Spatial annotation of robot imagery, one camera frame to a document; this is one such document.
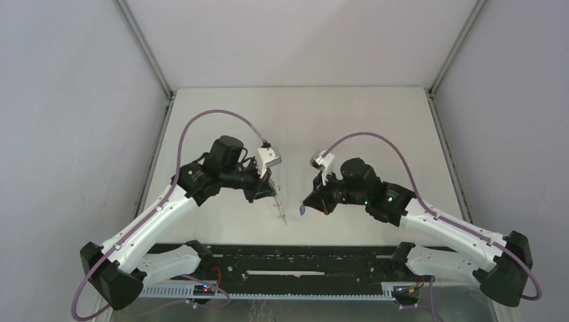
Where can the aluminium frame rail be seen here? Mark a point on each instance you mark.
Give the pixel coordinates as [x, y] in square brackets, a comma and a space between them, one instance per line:
[156, 96]
[438, 94]

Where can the aluminium frame rail right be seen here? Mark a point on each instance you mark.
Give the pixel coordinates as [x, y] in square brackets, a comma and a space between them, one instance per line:
[438, 94]

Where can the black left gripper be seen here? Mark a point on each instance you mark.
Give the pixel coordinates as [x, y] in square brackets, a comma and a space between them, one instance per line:
[261, 188]

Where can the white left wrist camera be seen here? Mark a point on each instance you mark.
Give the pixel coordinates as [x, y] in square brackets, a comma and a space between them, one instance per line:
[267, 157]

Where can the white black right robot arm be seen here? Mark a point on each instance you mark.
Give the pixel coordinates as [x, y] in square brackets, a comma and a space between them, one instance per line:
[497, 264]

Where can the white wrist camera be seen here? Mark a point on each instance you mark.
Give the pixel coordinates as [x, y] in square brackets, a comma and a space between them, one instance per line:
[323, 161]
[267, 157]

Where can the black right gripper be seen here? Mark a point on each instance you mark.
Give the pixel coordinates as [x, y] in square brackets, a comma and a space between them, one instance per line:
[319, 198]

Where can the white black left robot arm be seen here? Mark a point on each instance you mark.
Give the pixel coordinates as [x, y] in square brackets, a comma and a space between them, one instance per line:
[121, 268]

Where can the aluminium frame rail left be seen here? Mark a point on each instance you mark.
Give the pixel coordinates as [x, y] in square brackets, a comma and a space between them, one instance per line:
[156, 96]

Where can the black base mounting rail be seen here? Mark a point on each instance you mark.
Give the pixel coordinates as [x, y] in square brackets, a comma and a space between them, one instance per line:
[306, 271]

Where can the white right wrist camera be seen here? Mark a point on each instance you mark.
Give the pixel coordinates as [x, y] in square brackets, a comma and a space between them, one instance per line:
[323, 161]

